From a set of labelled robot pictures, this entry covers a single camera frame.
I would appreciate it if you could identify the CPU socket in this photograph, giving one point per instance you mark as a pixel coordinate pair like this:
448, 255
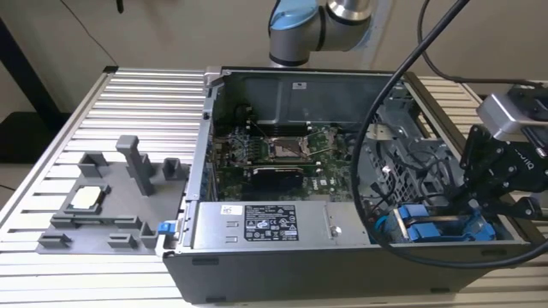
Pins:
284, 148

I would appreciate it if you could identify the grey parts rack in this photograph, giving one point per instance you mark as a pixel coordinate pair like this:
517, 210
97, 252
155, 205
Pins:
120, 205

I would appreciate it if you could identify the black graphics card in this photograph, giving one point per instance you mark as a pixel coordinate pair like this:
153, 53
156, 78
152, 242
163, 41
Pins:
276, 181

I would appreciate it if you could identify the silver CPU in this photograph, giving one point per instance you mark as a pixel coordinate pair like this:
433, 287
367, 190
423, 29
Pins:
87, 196

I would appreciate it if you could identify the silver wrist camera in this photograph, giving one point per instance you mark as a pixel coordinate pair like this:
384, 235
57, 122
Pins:
500, 115

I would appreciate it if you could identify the black RAM slot white clips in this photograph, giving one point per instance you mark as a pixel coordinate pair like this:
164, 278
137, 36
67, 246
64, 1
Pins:
277, 130
277, 125

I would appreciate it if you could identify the thin metal locking lever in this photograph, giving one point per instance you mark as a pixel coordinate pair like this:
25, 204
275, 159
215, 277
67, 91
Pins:
261, 130

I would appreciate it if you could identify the grey metal disk bay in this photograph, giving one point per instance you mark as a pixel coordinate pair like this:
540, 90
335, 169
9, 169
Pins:
500, 224

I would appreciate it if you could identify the green motherboard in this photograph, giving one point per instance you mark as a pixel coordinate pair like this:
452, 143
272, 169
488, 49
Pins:
325, 167

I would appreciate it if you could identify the metal drive cage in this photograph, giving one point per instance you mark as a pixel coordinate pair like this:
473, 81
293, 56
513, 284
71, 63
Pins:
397, 134

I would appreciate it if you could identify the hard disk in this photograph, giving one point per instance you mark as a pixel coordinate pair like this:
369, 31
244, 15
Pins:
421, 224

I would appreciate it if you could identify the silver power supply unit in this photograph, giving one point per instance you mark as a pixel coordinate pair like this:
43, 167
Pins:
213, 231

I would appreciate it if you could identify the black desk frame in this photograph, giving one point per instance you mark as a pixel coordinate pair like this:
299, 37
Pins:
29, 141

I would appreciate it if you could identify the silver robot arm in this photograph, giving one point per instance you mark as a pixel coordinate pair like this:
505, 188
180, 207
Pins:
295, 38

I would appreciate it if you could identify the blue case latch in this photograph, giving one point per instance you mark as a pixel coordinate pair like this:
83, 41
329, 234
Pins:
164, 228

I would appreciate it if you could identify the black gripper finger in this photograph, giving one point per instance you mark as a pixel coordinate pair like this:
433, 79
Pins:
484, 154
524, 208

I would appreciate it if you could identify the black metal PC case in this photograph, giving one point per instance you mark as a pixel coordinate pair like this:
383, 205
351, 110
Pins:
299, 276

